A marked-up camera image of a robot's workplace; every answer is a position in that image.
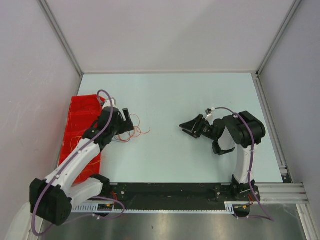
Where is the pink thin wire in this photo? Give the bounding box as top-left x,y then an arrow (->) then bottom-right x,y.
68,99 -> 101,131

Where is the orange-red thin wire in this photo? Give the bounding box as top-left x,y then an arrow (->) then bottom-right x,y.
113,113 -> 152,142

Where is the slotted cable duct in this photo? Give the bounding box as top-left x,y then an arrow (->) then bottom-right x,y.
71,201 -> 253,215

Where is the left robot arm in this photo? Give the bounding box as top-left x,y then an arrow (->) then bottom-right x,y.
29,106 -> 134,226

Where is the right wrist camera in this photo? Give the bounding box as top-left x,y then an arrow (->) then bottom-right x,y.
205,107 -> 216,122

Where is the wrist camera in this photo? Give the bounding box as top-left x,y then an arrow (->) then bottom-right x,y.
97,96 -> 118,110
205,107 -> 216,122

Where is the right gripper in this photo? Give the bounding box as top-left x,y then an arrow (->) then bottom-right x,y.
180,114 -> 217,141

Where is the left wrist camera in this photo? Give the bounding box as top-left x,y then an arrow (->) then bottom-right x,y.
97,96 -> 118,110

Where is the yellow thin wire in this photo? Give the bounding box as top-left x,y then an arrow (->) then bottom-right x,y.
83,156 -> 107,176
68,134 -> 85,151

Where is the red plastic bin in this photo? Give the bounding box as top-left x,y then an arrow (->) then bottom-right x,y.
58,94 -> 102,185

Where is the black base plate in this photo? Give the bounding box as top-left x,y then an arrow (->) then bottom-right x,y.
101,182 -> 260,211

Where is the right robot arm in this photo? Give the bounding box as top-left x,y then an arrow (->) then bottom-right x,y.
179,109 -> 266,202

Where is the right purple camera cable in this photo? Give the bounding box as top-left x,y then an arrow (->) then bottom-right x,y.
212,106 -> 276,223

